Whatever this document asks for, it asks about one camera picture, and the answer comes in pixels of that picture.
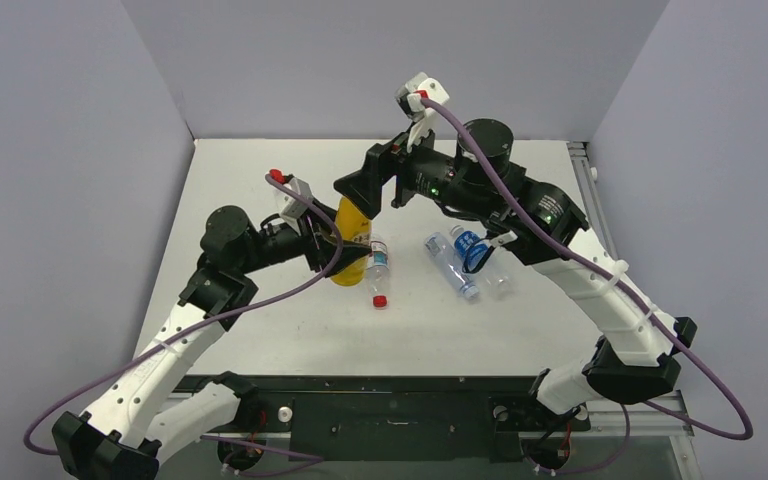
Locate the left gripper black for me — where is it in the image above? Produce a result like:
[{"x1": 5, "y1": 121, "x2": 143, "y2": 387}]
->
[{"x1": 237, "y1": 197, "x2": 371, "y2": 275}]

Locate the yellow juice bottle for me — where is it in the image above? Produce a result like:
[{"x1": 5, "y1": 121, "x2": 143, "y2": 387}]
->
[{"x1": 331, "y1": 197, "x2": 371, "y2": 287}]

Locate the clear bottle red label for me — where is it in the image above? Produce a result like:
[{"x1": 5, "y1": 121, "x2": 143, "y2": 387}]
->
[{"x1": 364, "y1": 234, "x2": 391, "y2": 299}]

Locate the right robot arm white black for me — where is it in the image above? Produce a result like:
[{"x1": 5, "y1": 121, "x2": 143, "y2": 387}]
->
[{"x1": 334, "y1": 118, "x2": 696, "y2": 427}]

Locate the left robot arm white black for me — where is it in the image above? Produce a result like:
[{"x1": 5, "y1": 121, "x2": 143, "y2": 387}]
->
[{"x1": 52, "y1": 199, "x2": 370, "y2": 479}]

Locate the clear crumpled water bottle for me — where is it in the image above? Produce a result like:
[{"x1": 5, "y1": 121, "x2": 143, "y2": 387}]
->
[{"x1": 423, "y1": 232, "x2": 479, "y2": 301}]

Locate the clear bottle blue label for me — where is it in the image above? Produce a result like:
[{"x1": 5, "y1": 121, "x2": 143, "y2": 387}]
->
[{"x1": 450, "y1": 225, "x2": 514, "y2": 300}]

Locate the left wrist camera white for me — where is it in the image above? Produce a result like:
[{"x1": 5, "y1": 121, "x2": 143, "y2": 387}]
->
[{"x1": 269, "y1": 169, "x2": 313, "y2": 233}]

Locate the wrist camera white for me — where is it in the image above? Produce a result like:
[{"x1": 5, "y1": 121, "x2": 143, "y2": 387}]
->
[
  {"x1": 269, "y1": 169, "x2": 313, "y2": 233},
  {"x1": 395, "y1": 72, "x2": 450, "y2": 153}
]

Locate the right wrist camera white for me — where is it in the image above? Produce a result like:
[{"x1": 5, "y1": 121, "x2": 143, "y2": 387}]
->
[{"x1": 395, "y1": 72, "x2": 450, "y2": 153}]

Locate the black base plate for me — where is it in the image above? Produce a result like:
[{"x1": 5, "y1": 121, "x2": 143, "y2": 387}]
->
[{"x1": 171, "y1": 374, "x2": 591, "y2": 464}]

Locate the aluminium frame rail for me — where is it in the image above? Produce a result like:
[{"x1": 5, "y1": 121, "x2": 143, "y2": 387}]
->
[{"x1": 567, "y1": 142, "x2": 620, "y2": 259}]

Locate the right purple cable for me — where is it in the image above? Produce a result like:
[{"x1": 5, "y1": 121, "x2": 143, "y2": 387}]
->
[{"x1": 420, "y1": 97, "x2": 754, "y2": 442}]

